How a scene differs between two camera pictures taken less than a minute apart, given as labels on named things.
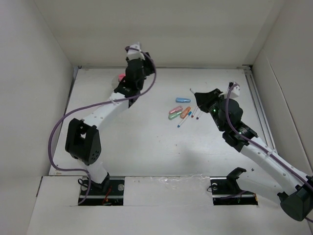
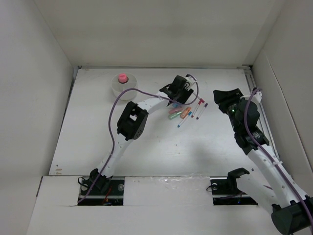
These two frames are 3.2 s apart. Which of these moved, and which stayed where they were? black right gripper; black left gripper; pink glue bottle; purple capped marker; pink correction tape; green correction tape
Moved: black right gripper; black left gripper
Stayed: pink glue bottle; purple capped marker; green correction tape; pink correction tape
